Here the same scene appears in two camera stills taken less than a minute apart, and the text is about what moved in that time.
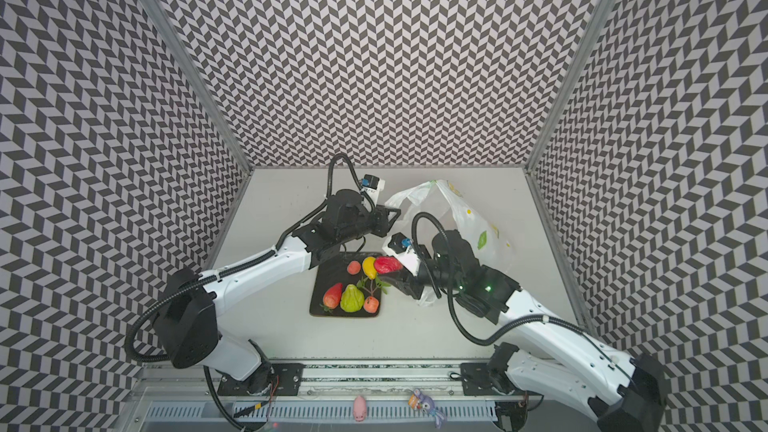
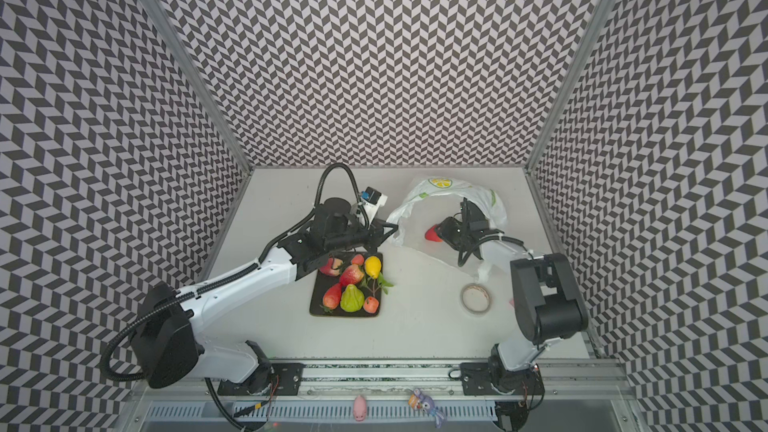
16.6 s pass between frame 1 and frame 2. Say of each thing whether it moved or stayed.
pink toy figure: stayed
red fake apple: moved
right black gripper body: moved
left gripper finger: moved
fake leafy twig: stayed
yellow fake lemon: stayed
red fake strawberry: stayed
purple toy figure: stayed
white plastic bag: moved
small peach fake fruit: stayed
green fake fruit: stayed
